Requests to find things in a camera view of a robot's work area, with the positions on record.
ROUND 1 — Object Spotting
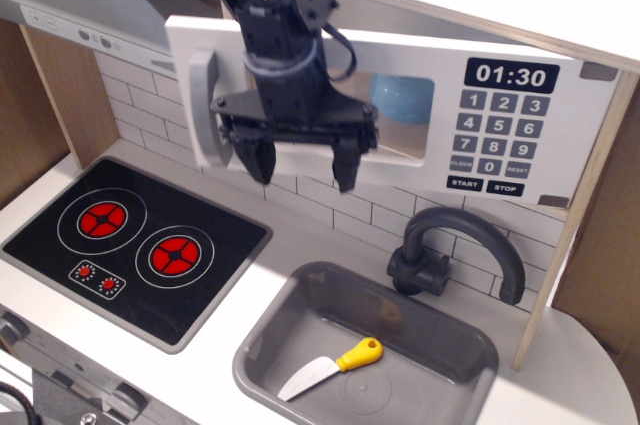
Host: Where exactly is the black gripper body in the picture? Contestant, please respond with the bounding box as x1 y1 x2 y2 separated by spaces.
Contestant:
212 64 378 153

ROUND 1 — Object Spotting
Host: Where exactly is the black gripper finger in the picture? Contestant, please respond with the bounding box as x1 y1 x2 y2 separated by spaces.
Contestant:
332 138 361 193
232 137 276 184

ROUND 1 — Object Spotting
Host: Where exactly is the white microwave door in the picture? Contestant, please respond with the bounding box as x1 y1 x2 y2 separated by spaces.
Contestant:
165 16 600 208

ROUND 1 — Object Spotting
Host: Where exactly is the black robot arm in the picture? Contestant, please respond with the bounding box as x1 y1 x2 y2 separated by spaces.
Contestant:
185 0 377 192

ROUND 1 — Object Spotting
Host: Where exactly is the wooden microwave cabinet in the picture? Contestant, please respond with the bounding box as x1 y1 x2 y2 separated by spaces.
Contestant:
219 0 640 372

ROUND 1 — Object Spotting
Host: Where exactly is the light blue bowl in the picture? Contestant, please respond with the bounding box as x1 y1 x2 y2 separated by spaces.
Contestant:
370 74 435 125

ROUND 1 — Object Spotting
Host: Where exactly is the dark grey toy faucet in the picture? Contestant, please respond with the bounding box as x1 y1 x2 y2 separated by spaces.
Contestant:
387 207 525 305

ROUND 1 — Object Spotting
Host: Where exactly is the black toy stove top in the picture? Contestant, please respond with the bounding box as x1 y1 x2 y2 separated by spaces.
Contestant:
1 158 272 354

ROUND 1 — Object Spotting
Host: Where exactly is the grey toy sink basin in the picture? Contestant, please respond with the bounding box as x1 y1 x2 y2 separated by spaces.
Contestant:
233 262 499 424

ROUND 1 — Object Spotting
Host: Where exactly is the grey oven control panel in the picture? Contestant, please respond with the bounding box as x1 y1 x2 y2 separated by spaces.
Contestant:
1 308 193 424

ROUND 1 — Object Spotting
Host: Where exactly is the grey microwave door handle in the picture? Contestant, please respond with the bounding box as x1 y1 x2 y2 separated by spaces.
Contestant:
185 48 233 168

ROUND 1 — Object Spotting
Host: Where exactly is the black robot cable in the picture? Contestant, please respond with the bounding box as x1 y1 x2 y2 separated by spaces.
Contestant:
321 22 358 83

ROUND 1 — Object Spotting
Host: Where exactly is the yellow handled toy knife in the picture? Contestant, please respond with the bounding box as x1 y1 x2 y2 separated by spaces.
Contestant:
277 337 384 401

